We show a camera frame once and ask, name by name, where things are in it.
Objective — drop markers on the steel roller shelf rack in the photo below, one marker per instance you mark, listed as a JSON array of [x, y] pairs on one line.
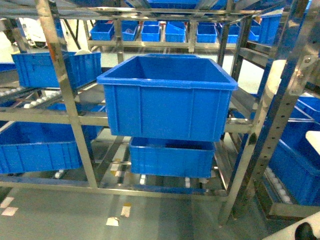
[[280, 38]]

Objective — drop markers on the blue bin lower shelf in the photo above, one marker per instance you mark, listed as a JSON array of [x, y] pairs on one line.
[[173, 158]]

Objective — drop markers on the large blue plastic bin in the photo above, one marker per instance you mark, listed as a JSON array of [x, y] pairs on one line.
[[166, 96]]

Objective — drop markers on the small blue background bin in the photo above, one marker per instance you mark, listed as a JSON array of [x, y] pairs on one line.
[[150, 33], [206, 34]]

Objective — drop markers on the blue bin upper left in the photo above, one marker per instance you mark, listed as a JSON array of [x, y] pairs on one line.
[[36, 70]]

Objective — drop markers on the blue bin lower left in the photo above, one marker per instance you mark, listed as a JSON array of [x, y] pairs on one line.
[[36, 147]]

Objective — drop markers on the blue bin lower right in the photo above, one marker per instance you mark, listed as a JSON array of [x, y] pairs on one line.
[[295, 161]]

